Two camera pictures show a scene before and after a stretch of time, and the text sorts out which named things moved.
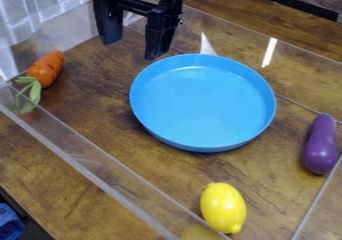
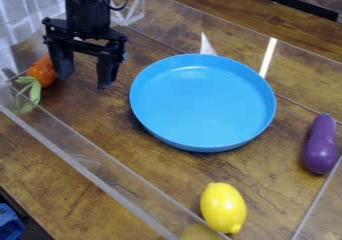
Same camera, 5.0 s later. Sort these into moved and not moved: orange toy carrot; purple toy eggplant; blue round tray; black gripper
Moved: black gripper
Not moved: blue round tray; purple toy eggplant; orange toy carrot
